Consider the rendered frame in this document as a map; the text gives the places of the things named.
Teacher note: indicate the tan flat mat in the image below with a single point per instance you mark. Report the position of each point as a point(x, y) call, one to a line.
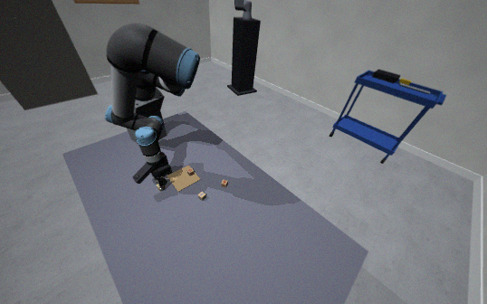
point(181, 179)

